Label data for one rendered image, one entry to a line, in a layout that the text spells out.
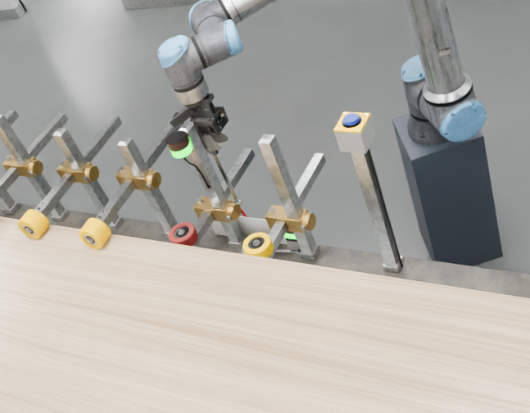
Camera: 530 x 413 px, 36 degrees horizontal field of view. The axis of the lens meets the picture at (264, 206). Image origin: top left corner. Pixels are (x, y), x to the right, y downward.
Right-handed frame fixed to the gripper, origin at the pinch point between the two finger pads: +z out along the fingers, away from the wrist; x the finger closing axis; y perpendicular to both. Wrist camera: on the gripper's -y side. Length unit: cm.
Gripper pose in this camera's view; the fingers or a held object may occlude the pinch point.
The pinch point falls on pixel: (213, 150)
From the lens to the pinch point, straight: 236.1
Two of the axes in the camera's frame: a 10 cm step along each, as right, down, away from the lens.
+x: 4.2, -7.0, 5.8
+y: 8.6, 0.9, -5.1
